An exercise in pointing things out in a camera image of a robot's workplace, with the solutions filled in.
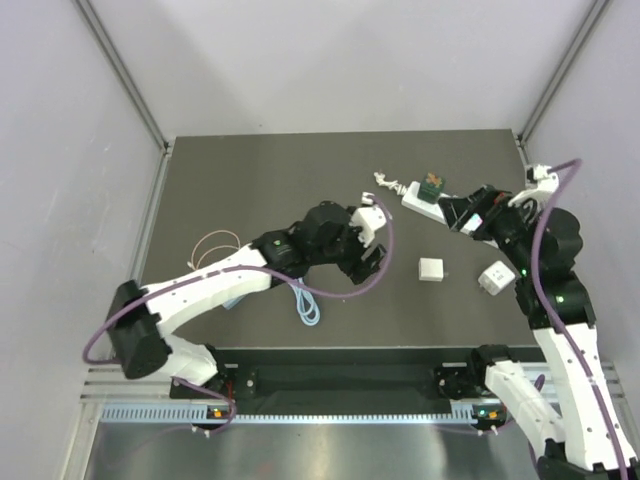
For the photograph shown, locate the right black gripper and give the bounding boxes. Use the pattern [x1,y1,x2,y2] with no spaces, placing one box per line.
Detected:
[438,184,539,276]

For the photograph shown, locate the dark green charger cube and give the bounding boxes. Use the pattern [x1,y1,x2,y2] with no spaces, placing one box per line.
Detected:
[417,172,446,204]

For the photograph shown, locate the white 80W charger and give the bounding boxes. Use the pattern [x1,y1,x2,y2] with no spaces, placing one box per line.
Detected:
[418,257,448,282]

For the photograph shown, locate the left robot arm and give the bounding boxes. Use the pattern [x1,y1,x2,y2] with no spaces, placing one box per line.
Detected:
[106,201,388,397]

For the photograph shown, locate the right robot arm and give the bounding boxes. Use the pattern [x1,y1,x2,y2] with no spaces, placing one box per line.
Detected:
[438,185,639,479]

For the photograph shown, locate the white multicolour power strip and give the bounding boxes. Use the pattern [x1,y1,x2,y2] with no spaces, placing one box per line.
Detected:
[401,181,482,236]

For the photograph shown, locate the white cube socket adapter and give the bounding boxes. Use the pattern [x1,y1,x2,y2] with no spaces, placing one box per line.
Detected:
[478,260,516,296]

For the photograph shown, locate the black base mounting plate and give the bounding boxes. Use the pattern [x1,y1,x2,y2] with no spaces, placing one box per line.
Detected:
[202,347,471,414]

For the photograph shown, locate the blue power strip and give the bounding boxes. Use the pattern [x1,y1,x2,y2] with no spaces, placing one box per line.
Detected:
[222,296,245,310]

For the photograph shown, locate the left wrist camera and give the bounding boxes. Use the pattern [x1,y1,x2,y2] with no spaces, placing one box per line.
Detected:
[349,192,392,248]

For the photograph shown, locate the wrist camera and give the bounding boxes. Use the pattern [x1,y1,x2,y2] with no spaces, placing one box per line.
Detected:
[508,164,560,210]
[349,192,392,248]

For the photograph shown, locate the white knotted cord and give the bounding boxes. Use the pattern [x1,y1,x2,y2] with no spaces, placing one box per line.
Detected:
[373,171,411,196]

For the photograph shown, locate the light blue coiled cable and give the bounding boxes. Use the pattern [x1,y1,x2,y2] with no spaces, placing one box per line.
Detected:
[289,277,321,329]

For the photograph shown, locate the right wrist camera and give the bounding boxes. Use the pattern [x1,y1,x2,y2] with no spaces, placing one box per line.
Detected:
[508,164,560,210]

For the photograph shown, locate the slotted cable duct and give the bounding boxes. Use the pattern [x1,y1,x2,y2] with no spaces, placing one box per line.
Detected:
[100,403,505,425]

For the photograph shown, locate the thin pink wire loop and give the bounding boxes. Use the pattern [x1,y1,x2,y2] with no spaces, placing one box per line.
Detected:
[186,228,243,271]

